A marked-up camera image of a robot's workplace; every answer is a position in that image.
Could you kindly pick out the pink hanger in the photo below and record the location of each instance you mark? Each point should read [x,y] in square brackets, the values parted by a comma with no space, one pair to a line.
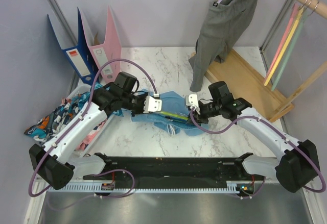
[284,37]

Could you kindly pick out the yellow hanger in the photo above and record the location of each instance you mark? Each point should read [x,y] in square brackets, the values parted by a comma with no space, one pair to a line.
[285,46]

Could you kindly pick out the wooden clothes rack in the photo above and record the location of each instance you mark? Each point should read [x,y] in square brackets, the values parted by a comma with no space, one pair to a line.
[246,82]

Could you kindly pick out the light blue cable duct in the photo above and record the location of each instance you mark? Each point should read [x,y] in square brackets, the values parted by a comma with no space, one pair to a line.
[99,187]

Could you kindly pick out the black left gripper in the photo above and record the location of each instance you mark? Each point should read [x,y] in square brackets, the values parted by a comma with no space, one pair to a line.
[143,97]

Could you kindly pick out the blue ring binder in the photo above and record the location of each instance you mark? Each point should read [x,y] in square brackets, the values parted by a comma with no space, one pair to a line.
[77,54]

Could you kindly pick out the grey shorts on hanger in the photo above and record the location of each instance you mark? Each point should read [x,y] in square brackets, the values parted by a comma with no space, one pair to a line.
[224,24]

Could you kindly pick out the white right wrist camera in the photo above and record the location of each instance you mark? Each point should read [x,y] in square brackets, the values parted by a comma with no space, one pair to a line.
[192,102]

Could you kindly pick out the light blue mesh shorts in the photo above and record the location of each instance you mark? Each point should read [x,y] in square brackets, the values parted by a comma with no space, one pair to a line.
[174,103]

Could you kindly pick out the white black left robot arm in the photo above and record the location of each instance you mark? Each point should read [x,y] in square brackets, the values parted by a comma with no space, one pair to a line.
[54,162]

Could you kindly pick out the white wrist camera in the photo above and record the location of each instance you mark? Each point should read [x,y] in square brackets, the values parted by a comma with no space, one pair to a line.
[192,102]
[152,104]

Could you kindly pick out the pink ring binder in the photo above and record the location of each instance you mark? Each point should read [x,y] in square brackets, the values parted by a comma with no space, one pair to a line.
[108,50]

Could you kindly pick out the patterned blue orange clothes pile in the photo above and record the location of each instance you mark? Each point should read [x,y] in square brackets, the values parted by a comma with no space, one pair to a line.
[53,123]

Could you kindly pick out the lime green hanger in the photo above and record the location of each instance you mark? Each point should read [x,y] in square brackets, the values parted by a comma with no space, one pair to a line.
[174,115]

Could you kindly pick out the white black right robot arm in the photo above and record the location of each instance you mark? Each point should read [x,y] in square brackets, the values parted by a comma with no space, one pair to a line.
[295,163]

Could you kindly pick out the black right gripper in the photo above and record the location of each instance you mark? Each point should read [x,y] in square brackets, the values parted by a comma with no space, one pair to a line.
[200,117]

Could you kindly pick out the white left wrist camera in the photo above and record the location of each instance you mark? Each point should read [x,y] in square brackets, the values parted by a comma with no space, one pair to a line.
[152,104]

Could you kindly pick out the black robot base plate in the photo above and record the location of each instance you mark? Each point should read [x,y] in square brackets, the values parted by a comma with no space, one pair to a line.
[177,172]

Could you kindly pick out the white plastic laundry basket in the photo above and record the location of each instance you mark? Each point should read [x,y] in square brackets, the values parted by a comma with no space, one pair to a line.
[64,144]

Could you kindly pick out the pale green hanger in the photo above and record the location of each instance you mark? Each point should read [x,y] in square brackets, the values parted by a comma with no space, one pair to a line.
[289,50]

